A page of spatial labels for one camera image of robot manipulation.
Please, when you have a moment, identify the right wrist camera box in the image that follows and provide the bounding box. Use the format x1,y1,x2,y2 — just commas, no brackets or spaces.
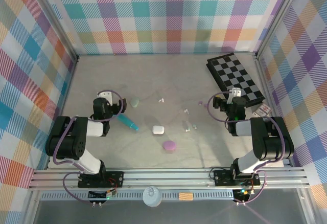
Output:
228,87,242,105

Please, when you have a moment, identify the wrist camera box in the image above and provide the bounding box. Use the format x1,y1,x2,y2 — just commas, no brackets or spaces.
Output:
228,87,242,105
98,90,113,106

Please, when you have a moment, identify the white round cap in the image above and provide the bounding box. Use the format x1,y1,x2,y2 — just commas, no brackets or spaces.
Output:
142,186,162,208

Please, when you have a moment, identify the teal pen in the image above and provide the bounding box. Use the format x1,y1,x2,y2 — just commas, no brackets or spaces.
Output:
116,114,140,131

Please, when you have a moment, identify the small controller board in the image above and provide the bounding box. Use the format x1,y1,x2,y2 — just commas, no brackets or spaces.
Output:
232,188,253,202
88,189,118,202

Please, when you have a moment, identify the aluminium frame post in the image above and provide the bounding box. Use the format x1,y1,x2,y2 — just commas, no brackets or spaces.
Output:
254,0,306,60
29,0,79,63

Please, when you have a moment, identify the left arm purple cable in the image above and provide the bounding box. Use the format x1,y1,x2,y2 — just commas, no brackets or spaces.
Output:
52,89,128,205

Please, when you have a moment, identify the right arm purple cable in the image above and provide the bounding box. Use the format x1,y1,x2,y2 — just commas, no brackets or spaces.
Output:
206,90,286,206

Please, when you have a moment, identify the black grey chessboard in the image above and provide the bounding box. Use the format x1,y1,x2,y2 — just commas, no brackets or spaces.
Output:
206,52,266,107

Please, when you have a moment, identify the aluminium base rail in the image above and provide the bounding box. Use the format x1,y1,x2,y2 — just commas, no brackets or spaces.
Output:
28,167,311,191

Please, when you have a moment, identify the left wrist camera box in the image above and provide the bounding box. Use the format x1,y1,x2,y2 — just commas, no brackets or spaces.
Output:
98,90,113,106

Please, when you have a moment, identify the perforated metal strip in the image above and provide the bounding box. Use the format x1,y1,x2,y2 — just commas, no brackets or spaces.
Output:
40,192,236,201

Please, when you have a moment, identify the playing card box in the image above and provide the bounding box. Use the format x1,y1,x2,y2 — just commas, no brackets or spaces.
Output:
251,103,272,119

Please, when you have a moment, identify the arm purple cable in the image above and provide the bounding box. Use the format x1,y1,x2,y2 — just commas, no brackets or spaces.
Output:
52,89,128,205
206,90,286,206

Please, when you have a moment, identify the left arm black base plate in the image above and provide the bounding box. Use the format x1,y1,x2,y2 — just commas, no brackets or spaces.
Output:
78,170,125,188

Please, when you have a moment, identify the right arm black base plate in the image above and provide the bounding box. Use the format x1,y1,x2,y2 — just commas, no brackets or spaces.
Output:
213,169,261,187

